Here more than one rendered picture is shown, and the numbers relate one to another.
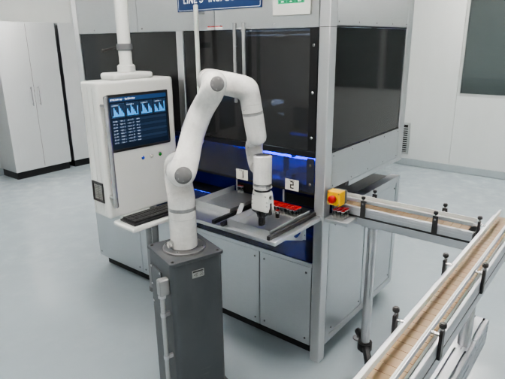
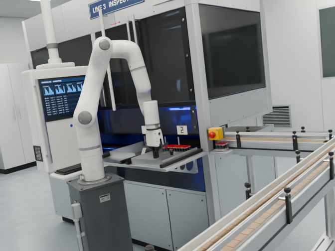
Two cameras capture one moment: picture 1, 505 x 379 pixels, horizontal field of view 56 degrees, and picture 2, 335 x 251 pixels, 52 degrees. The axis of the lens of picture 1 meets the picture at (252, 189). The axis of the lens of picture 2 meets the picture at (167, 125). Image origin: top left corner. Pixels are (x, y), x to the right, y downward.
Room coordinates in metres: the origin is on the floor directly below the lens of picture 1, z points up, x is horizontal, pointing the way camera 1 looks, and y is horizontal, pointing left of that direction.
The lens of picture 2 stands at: (0.10, -0.23, 1.37)
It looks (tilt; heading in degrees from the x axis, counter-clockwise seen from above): 8 degrees down; 3
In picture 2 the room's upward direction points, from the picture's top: 7 degrees counter-clockwise
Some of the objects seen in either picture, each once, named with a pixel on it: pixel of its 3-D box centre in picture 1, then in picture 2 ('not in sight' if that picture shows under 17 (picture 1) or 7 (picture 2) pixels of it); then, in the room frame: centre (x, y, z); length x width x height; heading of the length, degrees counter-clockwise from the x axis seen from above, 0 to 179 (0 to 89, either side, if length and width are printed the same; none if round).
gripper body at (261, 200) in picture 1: (261, 198); (153, 136); (2.05, -0.04, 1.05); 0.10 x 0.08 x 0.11; 51
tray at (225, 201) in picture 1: (231, 198); (139, 149); (2.51, 0.11, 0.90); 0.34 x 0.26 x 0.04; 141
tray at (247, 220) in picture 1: (269, 217); (164, 155); (2.21, -0.08, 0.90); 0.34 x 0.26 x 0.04; 141
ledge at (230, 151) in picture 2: (342, 218); (224, 151); (2.26, -0.46, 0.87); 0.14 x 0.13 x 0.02; 141
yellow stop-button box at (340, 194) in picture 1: (337, 196); (216, 133); (2.24, -0.42, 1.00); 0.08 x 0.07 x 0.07; 141
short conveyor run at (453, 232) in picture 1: (402, 214); (269, 141); (2.17, -0.73, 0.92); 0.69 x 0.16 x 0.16; 51
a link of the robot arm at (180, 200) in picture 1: (179, 180); (86, 126); (1.98, 0.32, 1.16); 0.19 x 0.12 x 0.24; 16
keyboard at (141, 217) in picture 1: (157, 212); (83, 165); (2.54, 0.54, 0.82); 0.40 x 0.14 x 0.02; 137
